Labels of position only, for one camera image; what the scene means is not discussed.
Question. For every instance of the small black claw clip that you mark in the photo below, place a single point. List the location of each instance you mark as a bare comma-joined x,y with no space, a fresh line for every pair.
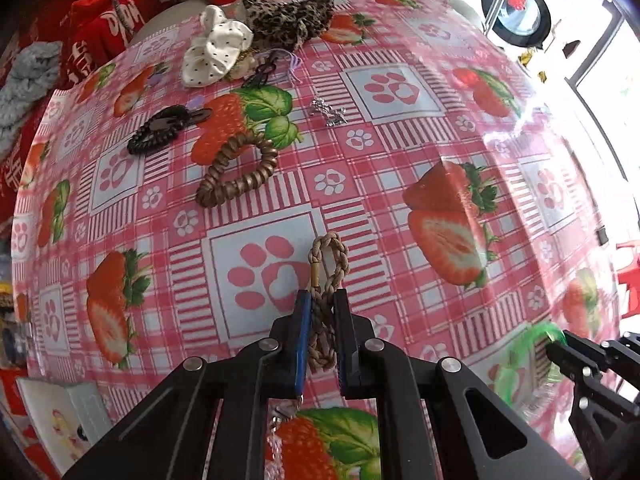
260,76

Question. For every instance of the silver hair clip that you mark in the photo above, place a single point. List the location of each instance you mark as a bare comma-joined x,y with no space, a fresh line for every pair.
327,112

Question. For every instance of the white polka-dot scrunchie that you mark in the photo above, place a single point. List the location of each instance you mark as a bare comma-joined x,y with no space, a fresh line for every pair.
215,45

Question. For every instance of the leopard print scrunchie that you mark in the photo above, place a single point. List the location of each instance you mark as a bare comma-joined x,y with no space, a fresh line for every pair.
285,22

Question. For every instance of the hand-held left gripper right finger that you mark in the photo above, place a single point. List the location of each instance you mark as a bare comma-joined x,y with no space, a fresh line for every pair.
342,340

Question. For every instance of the red plastic stool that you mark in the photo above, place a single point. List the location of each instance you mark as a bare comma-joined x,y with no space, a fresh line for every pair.
631,280

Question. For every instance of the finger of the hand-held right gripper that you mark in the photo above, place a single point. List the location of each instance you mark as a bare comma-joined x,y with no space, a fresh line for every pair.
575,355
627,352

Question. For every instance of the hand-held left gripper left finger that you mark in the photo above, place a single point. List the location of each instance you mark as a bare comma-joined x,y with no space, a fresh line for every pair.
301,340

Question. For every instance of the white storage box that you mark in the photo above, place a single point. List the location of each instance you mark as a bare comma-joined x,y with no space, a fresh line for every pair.
45,410

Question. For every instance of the green mesh scrunchie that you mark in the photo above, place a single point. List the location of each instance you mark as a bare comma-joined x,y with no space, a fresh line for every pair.
542,333

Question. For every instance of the strawberry print tablecloth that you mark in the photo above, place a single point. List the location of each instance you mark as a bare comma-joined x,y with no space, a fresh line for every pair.
400,110

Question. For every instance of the grey knitted cloth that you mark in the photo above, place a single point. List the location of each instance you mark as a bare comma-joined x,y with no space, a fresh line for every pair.
30,80

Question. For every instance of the red printed cushion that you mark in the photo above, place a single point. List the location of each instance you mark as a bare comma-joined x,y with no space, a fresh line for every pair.
110,15

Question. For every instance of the round black-framed mirror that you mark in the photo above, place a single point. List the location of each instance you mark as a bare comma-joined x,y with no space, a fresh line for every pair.
515,17

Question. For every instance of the brown snap hair clip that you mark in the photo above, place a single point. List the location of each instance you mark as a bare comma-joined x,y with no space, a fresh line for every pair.
171,121

